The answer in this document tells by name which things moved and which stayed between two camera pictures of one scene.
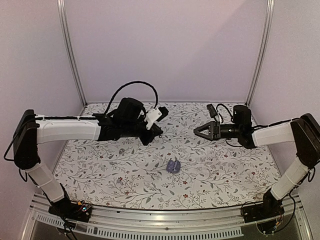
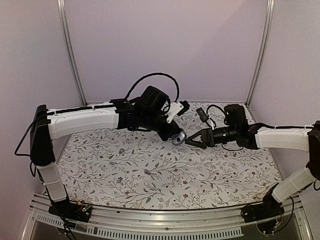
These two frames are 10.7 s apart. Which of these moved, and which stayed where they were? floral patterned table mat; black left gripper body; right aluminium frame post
Moved: black left gripper body
Stayed: floral patterned table mat; right aluminium frame post
